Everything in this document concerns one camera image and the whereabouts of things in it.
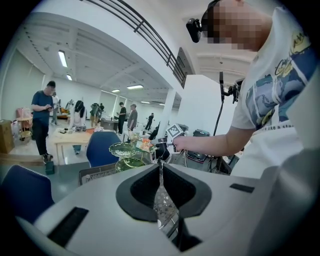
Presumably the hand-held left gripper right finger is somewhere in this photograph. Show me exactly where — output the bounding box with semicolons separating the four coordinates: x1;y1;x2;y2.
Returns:
162;163;213;252

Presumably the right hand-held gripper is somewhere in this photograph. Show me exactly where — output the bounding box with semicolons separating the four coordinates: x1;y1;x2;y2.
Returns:
149;122;188;161

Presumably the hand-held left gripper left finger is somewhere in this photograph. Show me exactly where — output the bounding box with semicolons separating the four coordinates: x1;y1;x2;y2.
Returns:
116;163;161;223

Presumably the orange small item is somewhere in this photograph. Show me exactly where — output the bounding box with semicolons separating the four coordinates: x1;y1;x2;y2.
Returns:
139;139;154;152

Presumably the green tiered dish container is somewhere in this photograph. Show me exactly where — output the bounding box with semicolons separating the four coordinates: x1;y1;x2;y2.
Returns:
108;127;158;174

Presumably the person's right forearm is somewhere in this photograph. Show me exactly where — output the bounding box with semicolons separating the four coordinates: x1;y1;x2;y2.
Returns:
186;124;254;157

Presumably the person's right hand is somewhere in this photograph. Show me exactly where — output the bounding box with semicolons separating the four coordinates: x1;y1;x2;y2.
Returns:
173;136;192;154

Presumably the black equipment case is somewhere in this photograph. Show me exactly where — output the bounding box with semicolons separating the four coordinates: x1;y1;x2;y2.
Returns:
192;128;211;138

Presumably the blue chair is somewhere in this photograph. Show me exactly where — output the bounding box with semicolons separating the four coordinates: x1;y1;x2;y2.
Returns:
0;164;55;225
85;131;124;169

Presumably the light wooden table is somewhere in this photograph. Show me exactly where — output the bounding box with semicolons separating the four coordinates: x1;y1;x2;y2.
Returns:
53;128;101;166

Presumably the dark green small box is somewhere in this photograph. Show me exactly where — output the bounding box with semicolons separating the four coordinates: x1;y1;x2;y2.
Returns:
45;160;56;175

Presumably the person's white printed shirt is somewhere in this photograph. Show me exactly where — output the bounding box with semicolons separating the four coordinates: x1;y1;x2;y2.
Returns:
230;6;320;181

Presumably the pink shelf cart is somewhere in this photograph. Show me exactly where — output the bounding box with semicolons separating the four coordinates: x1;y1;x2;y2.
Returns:
15;106;34;144

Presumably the brown cardboard box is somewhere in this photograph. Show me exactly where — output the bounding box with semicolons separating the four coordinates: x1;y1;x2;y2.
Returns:
0;119;15;154

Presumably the person's head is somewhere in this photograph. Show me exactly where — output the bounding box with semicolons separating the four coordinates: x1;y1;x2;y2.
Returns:
206;0;274;53

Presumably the black camera stand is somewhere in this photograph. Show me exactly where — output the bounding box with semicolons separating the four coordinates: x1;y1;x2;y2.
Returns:
209;71;245;174

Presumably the black ceiling rail grille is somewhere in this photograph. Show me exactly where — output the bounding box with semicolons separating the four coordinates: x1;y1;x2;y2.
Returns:
81;0;189;89

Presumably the black head-worn camera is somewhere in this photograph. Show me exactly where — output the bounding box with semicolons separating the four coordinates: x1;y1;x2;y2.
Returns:
185;0;221;44

